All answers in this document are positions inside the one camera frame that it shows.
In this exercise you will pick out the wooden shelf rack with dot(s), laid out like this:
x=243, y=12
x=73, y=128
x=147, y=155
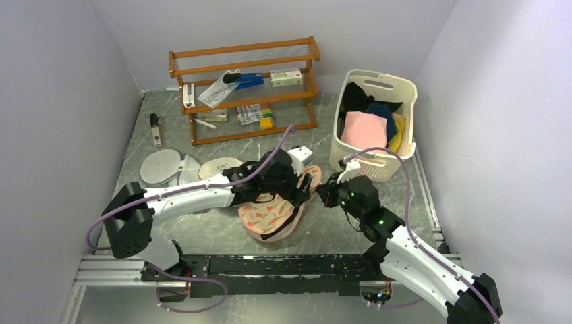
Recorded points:
x=289, y=104

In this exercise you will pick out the black garment in basket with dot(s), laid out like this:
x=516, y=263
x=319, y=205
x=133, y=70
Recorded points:
x=355, y=99

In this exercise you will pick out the pink folded cloth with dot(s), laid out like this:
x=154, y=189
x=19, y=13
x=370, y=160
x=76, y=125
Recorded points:
x=364, y=130

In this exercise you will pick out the black silver marker device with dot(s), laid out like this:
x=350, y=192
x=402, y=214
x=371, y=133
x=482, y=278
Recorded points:
x=156, y=130

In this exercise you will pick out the blue stapler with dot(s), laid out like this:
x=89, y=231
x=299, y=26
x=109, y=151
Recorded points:
x=238, y=81

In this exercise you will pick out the small white box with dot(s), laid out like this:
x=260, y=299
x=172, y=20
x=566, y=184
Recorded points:
x=215, y=115

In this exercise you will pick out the beige round laundry bag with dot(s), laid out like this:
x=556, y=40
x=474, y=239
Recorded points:
x=217, y=166

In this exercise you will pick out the floral mesh laundry bag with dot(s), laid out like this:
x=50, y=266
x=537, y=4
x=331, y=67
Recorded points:
x=274, y=215

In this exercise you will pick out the white green box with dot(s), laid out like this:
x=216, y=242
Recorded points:
x=286, y=77

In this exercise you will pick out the clear plastic packet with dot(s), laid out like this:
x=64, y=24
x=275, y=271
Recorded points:
x=218, y=91

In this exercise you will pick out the yellow cloth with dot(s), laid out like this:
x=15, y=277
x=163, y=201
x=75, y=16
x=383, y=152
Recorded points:
x=395, y=142

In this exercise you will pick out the dark teal cloth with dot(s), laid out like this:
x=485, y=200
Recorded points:
x=383, y=111

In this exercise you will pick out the black bra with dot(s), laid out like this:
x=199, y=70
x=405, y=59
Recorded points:
x=271, y=219

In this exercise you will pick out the cream laundry basket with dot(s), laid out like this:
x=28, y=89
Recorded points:
x=379, y=164

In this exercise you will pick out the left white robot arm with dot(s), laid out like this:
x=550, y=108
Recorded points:
x=134, y=211

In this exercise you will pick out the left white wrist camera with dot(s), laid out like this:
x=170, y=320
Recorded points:
x=301, y=156

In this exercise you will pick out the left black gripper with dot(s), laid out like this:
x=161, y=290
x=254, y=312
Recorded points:
x=290, y=171

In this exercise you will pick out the aluminium frame rail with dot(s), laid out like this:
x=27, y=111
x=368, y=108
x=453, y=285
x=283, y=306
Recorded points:
x=105, y=270

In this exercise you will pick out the white red pen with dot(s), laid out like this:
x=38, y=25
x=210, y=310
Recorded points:
x=206, y=124

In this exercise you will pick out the highlighter marker pack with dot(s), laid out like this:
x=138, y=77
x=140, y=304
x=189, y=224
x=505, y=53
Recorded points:
x=248, y=114

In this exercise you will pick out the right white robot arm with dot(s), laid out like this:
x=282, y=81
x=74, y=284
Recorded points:
x=459, y=295

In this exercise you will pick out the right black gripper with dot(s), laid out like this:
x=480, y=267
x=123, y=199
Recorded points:
x=327, y=192

